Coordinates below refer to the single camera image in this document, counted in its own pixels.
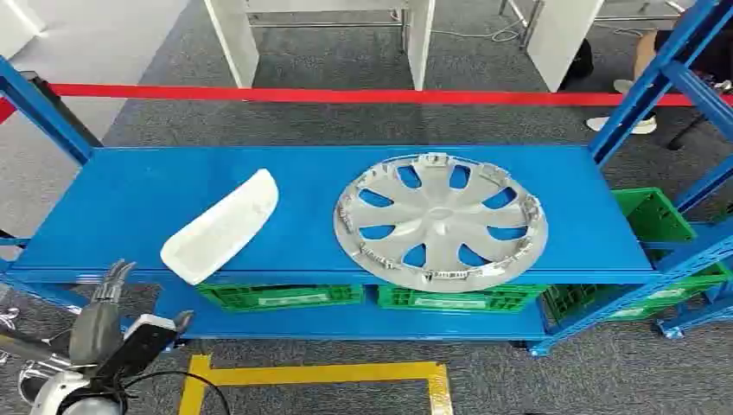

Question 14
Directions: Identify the white floor cable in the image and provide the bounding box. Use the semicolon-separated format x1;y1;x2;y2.
428;16;526;45

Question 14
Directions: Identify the white desk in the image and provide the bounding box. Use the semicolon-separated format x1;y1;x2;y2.
202;0;437;92

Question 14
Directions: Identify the white plastic car part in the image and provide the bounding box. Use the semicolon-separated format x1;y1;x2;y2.
159;168;280;286

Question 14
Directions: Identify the silver wheel hubcap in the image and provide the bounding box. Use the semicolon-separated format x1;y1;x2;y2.
332;152;549;294

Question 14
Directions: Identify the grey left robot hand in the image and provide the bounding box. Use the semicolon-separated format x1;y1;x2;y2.
67;259;138;371

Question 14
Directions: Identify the blue perforated side rack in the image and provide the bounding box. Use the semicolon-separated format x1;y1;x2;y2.
542;153;733;345

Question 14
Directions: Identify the blue metal shelf rack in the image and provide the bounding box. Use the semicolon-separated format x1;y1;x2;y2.
0;0;720;359

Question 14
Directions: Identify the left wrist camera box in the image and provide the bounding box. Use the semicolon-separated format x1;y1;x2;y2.
91;313;180;380

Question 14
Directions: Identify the red barrier tape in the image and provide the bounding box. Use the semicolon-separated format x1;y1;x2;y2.
0;82;733;125

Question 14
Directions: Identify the green plastic crate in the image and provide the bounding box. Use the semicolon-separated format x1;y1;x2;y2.
542;187;732;339
376;284;549;315
196;283;366;314

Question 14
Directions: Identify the white desk panel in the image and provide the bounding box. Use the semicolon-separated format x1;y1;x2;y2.
526;0;606;93

